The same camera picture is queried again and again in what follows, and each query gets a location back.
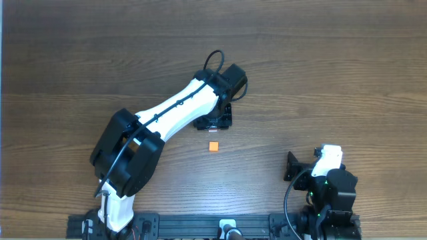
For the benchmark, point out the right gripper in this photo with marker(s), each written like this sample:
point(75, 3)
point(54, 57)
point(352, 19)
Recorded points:
point(305, 166)

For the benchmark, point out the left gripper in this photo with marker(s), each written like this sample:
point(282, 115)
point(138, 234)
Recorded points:
point(218, 123)

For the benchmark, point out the orange cube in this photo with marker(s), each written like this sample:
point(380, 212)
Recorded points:
point(213, 146)

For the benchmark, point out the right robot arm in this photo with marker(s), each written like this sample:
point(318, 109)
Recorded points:
point(340, 190)

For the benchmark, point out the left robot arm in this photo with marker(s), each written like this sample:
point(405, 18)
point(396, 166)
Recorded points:
point(180, 106)

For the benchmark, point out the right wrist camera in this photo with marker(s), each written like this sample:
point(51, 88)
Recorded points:
point(328, 160)

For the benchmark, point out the mounting rail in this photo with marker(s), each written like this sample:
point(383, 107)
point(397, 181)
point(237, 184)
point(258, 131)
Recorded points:
point(187, 226)

